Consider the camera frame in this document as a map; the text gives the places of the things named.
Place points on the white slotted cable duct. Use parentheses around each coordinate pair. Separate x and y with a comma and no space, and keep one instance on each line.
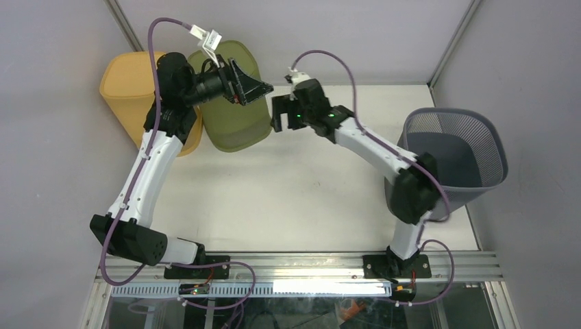
(278,288)

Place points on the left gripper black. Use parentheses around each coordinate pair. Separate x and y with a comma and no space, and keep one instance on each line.
(248,88)

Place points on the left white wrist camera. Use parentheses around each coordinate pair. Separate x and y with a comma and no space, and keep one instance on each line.
(208,42)

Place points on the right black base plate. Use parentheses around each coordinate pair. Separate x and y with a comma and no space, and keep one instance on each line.
(379,266)

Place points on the yellow plastic basket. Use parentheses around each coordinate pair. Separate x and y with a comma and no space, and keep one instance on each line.
(127,95)

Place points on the green plastic basket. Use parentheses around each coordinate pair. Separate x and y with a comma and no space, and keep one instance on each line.
(233,127)

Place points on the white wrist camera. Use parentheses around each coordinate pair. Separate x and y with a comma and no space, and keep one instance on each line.
(295,77)
(208,42)

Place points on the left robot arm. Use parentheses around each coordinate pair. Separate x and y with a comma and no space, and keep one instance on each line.
(125,229)

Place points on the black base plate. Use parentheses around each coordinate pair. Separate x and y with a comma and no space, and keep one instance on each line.
(379,266)
(217,266)

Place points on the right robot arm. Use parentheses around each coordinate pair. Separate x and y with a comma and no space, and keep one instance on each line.
(414,189)

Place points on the aluminium mounting rail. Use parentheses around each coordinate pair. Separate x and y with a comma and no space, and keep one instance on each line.
(467,267)

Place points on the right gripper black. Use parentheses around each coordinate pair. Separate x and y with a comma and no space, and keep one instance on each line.
(281,104)

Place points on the grey plastic basket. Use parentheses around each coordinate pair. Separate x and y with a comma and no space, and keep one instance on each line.
(468,151)

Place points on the orange object under table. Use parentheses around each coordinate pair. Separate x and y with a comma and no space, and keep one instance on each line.
(349,308)

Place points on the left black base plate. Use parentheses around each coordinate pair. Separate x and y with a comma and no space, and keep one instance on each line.
(217,266)

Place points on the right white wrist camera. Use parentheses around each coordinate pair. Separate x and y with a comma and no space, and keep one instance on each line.
(295,77)

